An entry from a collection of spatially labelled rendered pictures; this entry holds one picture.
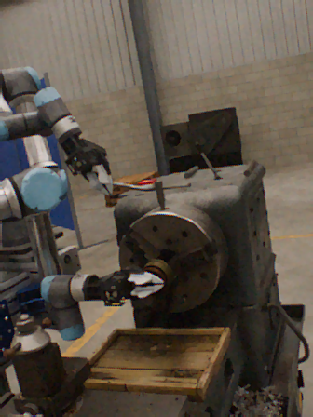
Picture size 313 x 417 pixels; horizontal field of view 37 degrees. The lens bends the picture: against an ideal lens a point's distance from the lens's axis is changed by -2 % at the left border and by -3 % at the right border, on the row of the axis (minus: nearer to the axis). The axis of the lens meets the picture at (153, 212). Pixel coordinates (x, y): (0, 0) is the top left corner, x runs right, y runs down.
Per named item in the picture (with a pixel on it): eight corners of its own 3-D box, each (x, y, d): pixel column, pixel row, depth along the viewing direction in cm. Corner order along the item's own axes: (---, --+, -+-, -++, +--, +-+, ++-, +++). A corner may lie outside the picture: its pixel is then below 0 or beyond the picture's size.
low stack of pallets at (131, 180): (126, 195, 1038) (122, 175, 1030) (163, 190, 1011) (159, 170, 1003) (104, 208, 922) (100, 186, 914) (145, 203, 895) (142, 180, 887)
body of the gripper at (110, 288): (125, 307, 122) (85, 307, 126) (137, 294, 129) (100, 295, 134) (118, 279, 120) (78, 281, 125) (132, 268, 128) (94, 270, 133)
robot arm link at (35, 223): (5, 171, 142) (41, 318, 151) (9, 172, 132) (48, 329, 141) (41, 163, 146) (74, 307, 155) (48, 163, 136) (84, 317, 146)
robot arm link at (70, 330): (79, 324, 145) (71, 292, 143) (90, 336, 135) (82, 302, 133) (55, 332, 142) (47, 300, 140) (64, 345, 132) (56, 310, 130)
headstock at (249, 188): (175, 256, 221) (161, 174, 214) (278, 248, 203) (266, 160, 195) (124, 309, 167) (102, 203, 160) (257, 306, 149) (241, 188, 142)
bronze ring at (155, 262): (143, 256, 135) (130, 267, 127) (174, 255, 132) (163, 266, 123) (148, 286, 137) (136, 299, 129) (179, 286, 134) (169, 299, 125)
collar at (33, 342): (26, 334, 95) (23, 321, 95) (58, 335, 92) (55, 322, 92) (3, 353, 88) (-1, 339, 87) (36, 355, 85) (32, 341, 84)
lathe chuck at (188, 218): (139, 302, 156) (121, 210, 150) (232, 300, 144) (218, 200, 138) (129, 313, 148) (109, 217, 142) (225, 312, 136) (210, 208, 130)
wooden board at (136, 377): (117, 339, 144) (115, 327, 144) (231, 339, 131) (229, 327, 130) (69, 394, 117) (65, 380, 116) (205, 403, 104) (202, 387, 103)
